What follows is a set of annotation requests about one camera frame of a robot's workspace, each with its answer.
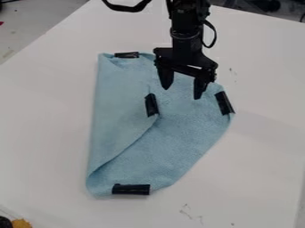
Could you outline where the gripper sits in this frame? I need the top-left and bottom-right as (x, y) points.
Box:
(152, 35), (219, 101)

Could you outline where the light blue cloth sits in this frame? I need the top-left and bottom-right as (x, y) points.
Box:
(84, 51), (236, 198)

